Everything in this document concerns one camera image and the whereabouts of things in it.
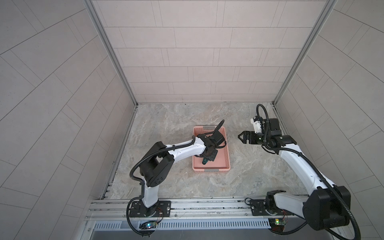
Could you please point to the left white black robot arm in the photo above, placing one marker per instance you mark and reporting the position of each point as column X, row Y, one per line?
column 155, row 166

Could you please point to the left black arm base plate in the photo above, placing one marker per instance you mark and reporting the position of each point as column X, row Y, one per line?
column 160, row 209

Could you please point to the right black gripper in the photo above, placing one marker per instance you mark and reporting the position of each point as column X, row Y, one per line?
column 245, row 134

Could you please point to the right green circuit board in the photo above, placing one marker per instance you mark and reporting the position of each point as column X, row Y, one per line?
column 277, row 225

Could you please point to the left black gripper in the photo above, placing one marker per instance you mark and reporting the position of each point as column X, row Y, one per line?
column 213, row 157

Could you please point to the pink plastic bin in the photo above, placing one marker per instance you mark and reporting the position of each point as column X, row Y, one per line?
column 222, row 159

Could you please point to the aluminium mounting rail frame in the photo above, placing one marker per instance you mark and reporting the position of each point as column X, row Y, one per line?
column 185, row 215

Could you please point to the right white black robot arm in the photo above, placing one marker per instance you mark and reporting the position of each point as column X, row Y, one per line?
column 326, row 206

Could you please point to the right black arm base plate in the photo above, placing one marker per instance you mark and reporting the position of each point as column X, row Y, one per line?
column 258, row 208

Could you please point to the left green circuit board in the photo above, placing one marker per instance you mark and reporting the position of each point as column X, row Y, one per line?
column 149, row 225

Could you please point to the green circuit board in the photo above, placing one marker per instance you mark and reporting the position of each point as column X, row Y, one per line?
column 149, row 225
column 277, row 225

